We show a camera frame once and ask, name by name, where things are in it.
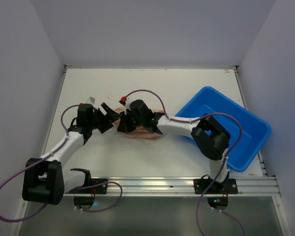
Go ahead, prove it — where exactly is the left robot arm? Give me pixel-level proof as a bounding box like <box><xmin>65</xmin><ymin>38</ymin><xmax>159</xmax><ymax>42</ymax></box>
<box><xmin>22</xmin><ymin>103</ymin><xmax>120</xmax><ymax>205</ymax></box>

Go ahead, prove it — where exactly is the blue plastic bin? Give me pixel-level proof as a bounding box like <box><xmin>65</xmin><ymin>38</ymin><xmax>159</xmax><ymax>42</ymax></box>
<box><xmin>174</xmin><ymin>86</ymin><xmax>272</xmax><ymax>173</ymax></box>

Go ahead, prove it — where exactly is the aluminium front rail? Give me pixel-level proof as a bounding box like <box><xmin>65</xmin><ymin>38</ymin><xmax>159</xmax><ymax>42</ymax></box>
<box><xmin>64</xmin><ymin>177</ymin><xmax>280</xmax><ymax>197</ymax></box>

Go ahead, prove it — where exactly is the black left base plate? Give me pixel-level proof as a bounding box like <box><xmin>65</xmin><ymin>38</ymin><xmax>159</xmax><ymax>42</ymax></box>
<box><xmin>69</xmin><ymin>178</ymin><xmax>108</xmax><ymax>195</ymax></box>

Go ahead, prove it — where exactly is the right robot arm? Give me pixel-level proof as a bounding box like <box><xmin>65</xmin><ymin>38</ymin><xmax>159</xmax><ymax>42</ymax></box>
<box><xmin>117</xmin><ymin>97</ymin><xmax>231</xmax><ymax>183</ymax></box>

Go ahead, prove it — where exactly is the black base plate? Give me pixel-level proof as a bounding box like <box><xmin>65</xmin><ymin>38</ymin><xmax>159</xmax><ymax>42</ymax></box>
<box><xmin>69</xmin><ymin>178</ymin><xmax>108</xmax><ymax>195</ymax></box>
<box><xmin>193</xmin><ymin>174</ymin><xmax>238</xmax><ymax>195</ymax></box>

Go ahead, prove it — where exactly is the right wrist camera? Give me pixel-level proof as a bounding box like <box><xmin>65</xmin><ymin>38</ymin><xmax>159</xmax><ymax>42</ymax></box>
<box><xmin>119</xmin><ymin>96</ymin><xmax>132</xmax><ymax>114</ymax></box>

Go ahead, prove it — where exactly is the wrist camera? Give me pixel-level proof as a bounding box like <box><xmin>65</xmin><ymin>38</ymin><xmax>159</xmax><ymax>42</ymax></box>
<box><xmin>80</xmin><ymin>96</ymin><xmax>95</xmax><ymax>106</ymax></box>
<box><xmin>119</xmin><ymin>96</ymin><xmax>132</xmax><ymax>114</ymax></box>

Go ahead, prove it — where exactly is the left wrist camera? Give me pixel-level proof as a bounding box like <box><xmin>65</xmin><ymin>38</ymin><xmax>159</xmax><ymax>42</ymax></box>
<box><xmin>80</xmin><ymin>96</ymin><xmax>95</xmax><ymax>106</ymax></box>

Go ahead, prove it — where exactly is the floral mesh laundry bag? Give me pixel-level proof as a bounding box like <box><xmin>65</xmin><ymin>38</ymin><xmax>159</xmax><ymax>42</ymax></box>
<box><xmin>114</xmin><ymin>107</ymin><xmax>164</xmax><ymax>139</ymax></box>

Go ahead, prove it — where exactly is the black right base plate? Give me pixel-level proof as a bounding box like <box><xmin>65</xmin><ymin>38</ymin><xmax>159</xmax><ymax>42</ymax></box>
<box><xmin>193</xmin><ymin>174</ymin><xmax>238</xmax><ymax>195</ymax></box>

